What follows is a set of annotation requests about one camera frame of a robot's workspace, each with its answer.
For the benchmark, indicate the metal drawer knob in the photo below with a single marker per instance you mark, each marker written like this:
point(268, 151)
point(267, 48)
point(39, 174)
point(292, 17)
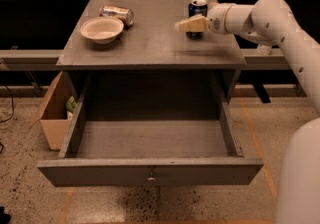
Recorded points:
point(151, 179)

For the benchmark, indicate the cardboard box on floor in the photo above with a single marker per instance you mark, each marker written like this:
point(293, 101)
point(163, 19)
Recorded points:
point(52, 112)

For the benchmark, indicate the white paper bowl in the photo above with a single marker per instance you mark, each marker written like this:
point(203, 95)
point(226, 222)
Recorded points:
point(102, 30)

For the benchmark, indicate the silver can lying down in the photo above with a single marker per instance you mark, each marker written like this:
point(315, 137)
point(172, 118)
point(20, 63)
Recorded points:
point(126, 15)

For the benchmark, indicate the open grey top drawer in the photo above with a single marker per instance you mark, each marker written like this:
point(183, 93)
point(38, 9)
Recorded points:
point(175, 152)

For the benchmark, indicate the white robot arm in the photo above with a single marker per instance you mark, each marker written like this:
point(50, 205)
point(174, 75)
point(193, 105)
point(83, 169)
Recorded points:
point(271, 22)

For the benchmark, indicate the blue pepsi can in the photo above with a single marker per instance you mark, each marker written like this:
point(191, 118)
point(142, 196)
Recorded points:
point(196, 7)

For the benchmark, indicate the grey wooden cabinet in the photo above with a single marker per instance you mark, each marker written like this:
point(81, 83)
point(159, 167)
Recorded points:
point(153, 72)

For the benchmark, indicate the green item in box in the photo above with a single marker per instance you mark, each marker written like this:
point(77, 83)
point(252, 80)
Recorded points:
point(71, 104)

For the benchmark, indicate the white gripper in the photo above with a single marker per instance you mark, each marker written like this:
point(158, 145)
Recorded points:
point(216, 19)

